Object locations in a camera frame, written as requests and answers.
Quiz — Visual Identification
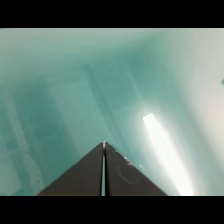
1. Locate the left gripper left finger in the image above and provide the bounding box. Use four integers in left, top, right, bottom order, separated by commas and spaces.
37, 141, 105, 197

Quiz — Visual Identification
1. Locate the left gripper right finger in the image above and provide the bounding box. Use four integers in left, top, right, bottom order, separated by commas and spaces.
104, 141, 168, 197

